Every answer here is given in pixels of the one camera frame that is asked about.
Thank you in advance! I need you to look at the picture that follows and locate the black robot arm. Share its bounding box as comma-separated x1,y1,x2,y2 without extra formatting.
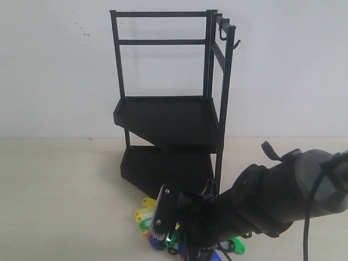
150,142,347,247

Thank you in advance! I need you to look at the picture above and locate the colourful key tag bunch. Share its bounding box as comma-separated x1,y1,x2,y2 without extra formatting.
134,197,246,260

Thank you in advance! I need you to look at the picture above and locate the black cable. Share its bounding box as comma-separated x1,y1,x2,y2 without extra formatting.
301,152,348,261

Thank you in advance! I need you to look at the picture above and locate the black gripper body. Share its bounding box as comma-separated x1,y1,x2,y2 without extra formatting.
177,179,231,245

